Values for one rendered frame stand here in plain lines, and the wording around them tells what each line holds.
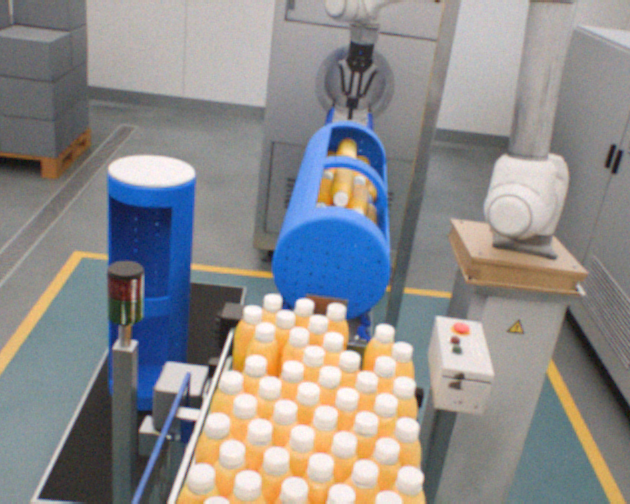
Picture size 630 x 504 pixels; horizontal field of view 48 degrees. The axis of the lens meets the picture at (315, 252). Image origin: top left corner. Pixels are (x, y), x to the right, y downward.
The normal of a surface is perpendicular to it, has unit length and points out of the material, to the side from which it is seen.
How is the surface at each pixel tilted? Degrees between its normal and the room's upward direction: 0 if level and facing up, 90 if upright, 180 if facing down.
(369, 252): 90
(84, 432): 0
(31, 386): 0
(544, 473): 0
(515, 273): 90
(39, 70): 90
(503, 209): 92
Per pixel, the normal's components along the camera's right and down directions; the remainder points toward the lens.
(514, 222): -0.48, 0.34
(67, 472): 0.12, -0.90
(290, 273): -0.07, 0.42
